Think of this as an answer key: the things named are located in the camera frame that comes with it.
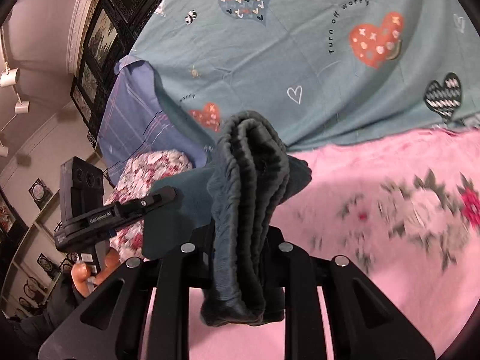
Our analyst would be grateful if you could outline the person's left hand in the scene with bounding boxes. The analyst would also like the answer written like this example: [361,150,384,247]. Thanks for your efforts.
[70,248,122,295]

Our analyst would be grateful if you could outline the black framed wall pictures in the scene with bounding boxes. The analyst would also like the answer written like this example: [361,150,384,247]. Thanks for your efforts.
[70,0,162,146]

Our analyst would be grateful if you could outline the dark teal pants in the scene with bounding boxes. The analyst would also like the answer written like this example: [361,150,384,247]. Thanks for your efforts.
[142,111,312,327]

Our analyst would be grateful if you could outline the pink floral bed sheet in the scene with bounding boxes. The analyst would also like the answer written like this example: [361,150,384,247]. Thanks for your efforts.
[138,127,480,360]

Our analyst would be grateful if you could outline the teal heart print blanket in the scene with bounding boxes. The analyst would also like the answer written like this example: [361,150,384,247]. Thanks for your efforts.
[132,0,479,151]

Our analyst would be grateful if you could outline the purple plaid pillow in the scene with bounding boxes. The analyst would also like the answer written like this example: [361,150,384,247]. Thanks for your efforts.
[97,55,214,185]

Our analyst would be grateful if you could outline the white track spotlight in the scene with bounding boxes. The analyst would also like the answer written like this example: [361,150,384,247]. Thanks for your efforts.
[15,94,30,115]
[0,62,20,88]

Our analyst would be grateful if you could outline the small framed wall plate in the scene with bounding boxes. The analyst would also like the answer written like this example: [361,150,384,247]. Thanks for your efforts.
[28,179,53,210]

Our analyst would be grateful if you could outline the red floral bolster pillow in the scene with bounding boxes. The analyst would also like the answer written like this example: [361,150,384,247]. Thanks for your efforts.
[105,150,193,263]

